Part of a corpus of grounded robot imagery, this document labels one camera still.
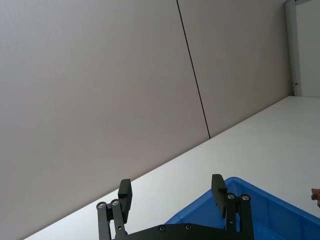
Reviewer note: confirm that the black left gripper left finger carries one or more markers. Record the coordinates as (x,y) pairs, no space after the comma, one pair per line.
(113,217)

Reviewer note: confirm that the small brown object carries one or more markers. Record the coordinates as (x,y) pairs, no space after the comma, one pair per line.
(317,195)

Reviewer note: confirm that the blue plastic bin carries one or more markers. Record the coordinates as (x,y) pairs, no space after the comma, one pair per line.
(275,212)

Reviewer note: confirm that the white door frame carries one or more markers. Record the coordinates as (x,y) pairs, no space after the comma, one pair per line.
(291,37)

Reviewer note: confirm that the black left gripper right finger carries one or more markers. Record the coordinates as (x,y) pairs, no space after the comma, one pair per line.
(220,197)

